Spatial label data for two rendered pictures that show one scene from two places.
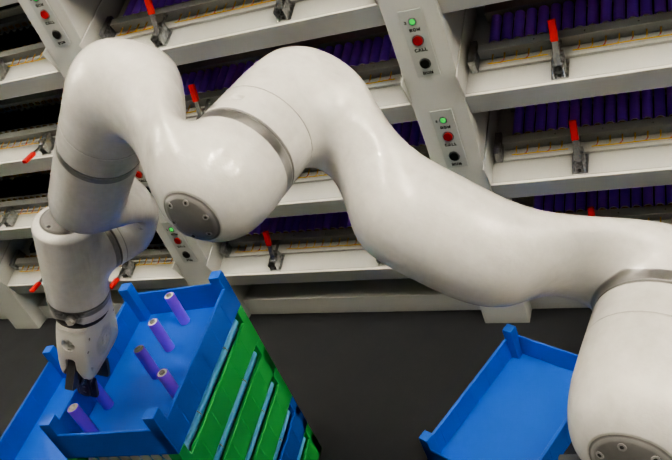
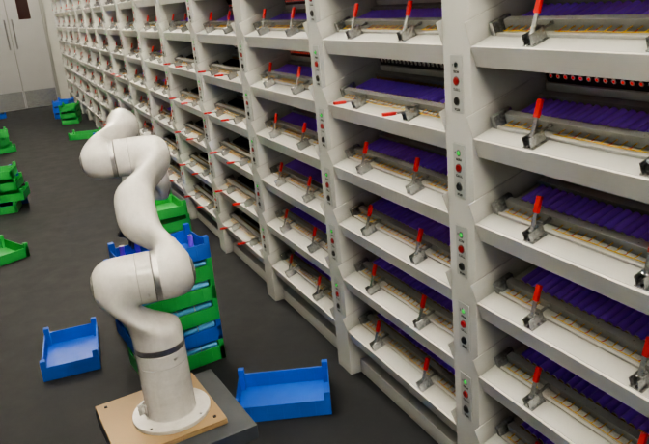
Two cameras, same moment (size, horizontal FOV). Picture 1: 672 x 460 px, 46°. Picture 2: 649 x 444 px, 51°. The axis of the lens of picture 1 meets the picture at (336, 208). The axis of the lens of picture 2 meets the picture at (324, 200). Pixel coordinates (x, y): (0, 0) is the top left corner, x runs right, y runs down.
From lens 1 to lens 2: 1.47 m
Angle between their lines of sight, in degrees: 34
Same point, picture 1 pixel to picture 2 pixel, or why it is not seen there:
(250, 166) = (97, 156)
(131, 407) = not seen: hidden behind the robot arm
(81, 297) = not seen: hidden behind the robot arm
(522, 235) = (133, 217)
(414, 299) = (328, 332)
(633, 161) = (387, 302)
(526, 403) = (297, 396)
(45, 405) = not seen: hidden behind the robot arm
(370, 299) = (316, 320)
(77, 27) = (254, 114)
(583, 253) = (149, 235)
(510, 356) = (322, 378)
